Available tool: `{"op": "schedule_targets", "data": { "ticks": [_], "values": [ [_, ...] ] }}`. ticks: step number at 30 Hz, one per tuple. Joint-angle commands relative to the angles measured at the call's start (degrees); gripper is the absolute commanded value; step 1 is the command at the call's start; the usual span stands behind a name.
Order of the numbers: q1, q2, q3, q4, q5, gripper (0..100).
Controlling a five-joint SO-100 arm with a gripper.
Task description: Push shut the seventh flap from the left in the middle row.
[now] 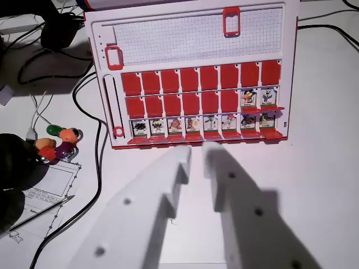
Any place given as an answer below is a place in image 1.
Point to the printed paper sheet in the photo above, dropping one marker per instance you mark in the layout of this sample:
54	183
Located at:
53	196

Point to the thin metal pen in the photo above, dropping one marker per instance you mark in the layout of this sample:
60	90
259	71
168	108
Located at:
42	213

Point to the colourful plastic toy pieces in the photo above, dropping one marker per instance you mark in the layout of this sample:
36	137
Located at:
60	143

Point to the dark rounded object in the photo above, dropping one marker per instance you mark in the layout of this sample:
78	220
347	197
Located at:
16	168

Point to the polar bear picture card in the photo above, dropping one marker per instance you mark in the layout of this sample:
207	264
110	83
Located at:
269	96

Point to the red and white game board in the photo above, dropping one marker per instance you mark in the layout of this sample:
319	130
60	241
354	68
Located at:
196	42

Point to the black power adapter box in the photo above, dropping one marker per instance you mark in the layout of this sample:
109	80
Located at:
59	29

